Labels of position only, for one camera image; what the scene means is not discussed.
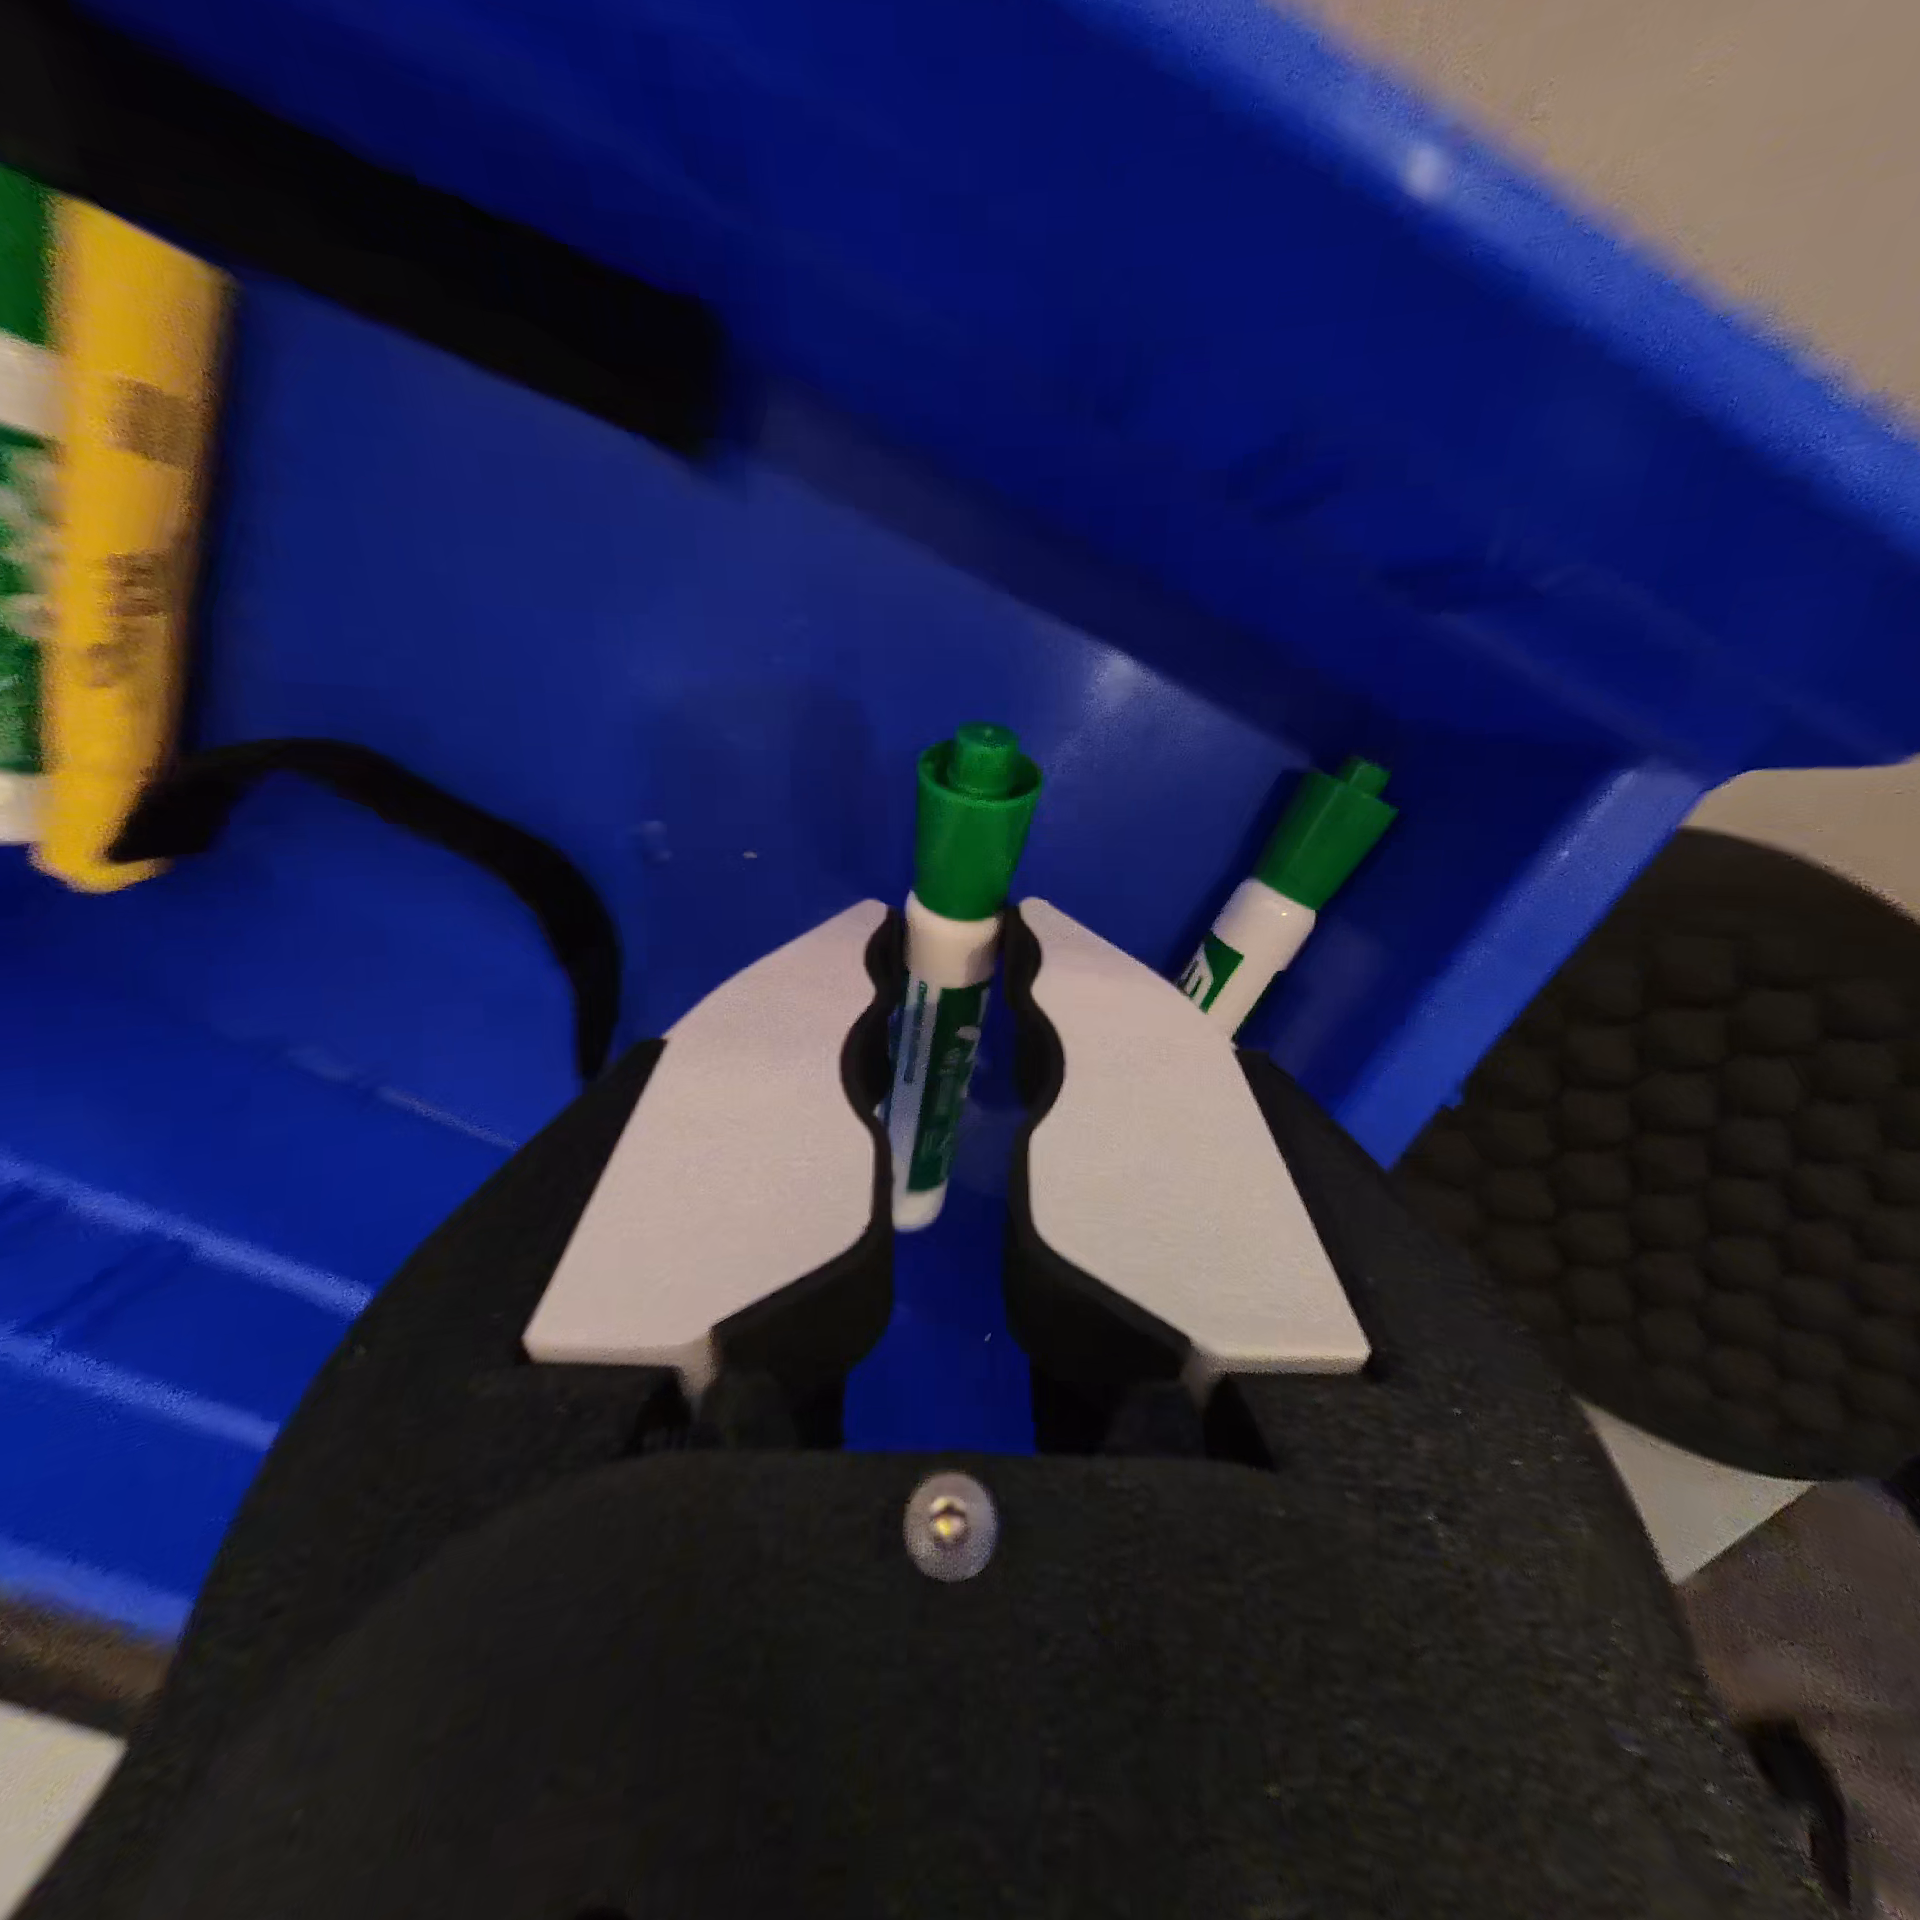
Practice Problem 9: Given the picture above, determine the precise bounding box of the black quilted wrist rest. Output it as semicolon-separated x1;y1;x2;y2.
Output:
1397;828;1920;1486

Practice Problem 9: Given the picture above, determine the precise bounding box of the blue plastic bin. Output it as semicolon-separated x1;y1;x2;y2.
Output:
0;0;1920;1654

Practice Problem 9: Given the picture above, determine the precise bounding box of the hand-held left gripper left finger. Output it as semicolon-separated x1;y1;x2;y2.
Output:
523;901;901;1374

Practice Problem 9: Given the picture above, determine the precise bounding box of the black velcro tie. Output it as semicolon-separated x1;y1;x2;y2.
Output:
103;740;623;1085

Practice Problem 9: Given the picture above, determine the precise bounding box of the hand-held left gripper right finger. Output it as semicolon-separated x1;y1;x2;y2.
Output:
997;899;1371;1374

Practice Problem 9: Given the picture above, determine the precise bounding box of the green dry-erase marker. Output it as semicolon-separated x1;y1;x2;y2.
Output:
0;158;63;844
882;722;1043;1235
1175;754;1400;1039

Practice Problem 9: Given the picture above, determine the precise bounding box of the yellow highlighter marker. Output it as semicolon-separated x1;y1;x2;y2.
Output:
27;205;230;894

